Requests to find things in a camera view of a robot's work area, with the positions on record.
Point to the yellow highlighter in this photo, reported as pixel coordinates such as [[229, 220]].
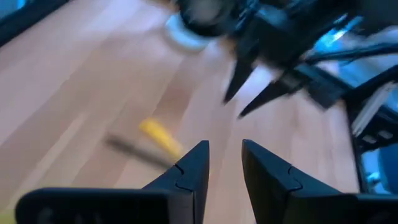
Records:
[[158, 135]]

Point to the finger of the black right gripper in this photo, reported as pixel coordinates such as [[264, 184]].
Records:
[[270, 93], [241, 74]]

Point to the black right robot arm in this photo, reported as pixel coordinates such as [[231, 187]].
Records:
[[373, 12]]

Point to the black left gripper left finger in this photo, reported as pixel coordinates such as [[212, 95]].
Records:
[[174, 202]]

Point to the black pen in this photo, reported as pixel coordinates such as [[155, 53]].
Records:
[[133, 151]]

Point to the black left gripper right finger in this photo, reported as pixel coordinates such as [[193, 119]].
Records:
[[280, 199]]

